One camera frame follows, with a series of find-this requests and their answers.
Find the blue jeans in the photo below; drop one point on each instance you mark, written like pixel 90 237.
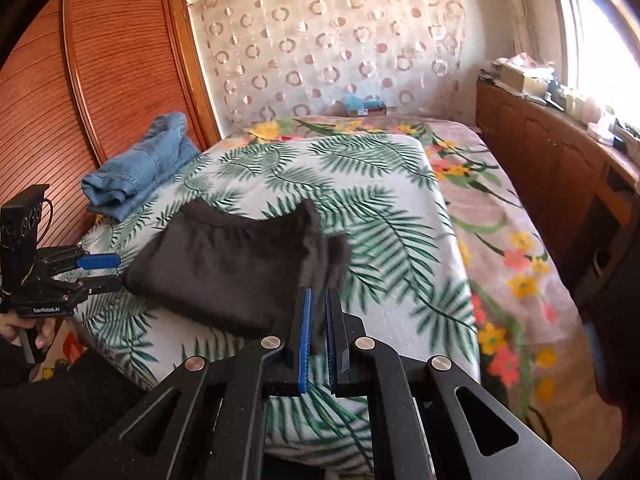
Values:
pixel 140 170

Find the cardboard box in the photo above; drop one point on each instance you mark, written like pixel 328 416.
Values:
pixel 520 75

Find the window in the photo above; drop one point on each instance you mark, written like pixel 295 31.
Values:
pixel 605 60

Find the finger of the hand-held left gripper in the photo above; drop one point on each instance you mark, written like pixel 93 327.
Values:
pixel 102 261
pixel 105 284

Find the lace window curtain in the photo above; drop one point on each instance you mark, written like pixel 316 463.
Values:
pixel 510 5

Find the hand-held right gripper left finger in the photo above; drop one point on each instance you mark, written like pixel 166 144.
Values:
pixel 302 340

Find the white tissue box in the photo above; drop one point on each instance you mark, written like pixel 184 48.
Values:
pixel 602 130

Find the small red-brown box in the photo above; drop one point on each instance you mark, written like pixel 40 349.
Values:
pixel 377 108

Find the dark brown chair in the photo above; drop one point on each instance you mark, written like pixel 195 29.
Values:
pixel 615 310

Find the black pants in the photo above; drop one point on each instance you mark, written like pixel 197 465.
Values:
pixel 225 270

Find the white bottle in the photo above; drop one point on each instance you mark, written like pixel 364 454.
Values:
pixel 570 101
pixel 581 104

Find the wooden wardrobe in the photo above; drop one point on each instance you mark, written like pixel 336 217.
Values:
pixel 115 60

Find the person's black clothing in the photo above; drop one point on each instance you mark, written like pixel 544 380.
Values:
pixel 65 420

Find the blue tissue pack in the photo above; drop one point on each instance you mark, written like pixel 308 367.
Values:
pixel 356 105

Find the circle-patterned curtain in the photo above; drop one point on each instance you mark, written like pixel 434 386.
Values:
pixel 325 35

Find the wooden cabinet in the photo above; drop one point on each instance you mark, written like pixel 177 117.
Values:
pixel 540 160

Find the leaf-print blanket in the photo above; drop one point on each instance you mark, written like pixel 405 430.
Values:
pixel 380 240

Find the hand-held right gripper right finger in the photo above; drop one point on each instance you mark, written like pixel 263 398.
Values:
pixel 331 340

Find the person's left hand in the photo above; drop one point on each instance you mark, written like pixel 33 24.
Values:
pixel 10 327

